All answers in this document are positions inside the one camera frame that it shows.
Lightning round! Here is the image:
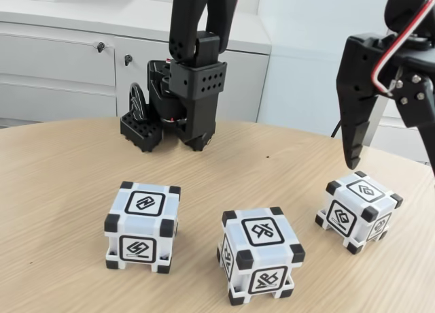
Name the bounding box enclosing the white cube house symbol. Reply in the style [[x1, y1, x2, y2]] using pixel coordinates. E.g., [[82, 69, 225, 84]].
[[314, 171, 404, 256]]

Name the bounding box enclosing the white cube crossed symbol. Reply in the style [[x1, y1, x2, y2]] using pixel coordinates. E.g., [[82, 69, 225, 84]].
[[217, 206, 306, 307]]

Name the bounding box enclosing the white drawer unit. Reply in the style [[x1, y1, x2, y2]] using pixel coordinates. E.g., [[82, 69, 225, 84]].
[[370, 63, 435, 164]]

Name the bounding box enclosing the black round disc white logo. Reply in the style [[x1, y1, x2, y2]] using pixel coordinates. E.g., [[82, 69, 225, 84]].
[[128, 82, 150, 122]]

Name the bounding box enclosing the white cube lightning symbol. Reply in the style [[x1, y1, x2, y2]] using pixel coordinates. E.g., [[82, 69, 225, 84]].
[[103, 180, 181, 275]]

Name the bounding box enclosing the white low cabinet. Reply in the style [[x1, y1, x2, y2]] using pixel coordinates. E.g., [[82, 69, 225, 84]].
[[0, 12, 273, 123]]

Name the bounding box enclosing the white slanted post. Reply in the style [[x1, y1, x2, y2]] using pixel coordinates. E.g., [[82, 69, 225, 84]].
[[347, 0, 435, 147]]

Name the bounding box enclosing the red white servo cable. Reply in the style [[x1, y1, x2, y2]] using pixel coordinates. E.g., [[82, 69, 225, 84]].
[[371, 0, 435, 97]]

